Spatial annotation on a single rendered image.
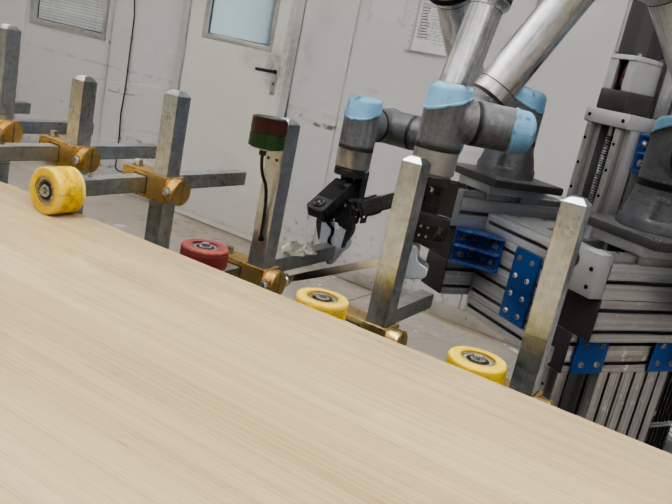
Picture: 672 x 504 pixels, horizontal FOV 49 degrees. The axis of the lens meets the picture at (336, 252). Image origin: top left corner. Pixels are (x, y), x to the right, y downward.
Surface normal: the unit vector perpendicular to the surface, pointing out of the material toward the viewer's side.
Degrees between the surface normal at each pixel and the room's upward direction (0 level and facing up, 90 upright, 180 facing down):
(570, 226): 90
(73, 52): 90
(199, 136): 90
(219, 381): 0
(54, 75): 90
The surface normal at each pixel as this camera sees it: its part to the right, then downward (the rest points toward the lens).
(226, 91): -0.55, 0.11
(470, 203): 0.43, 0.32
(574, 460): 0.20, -0.95
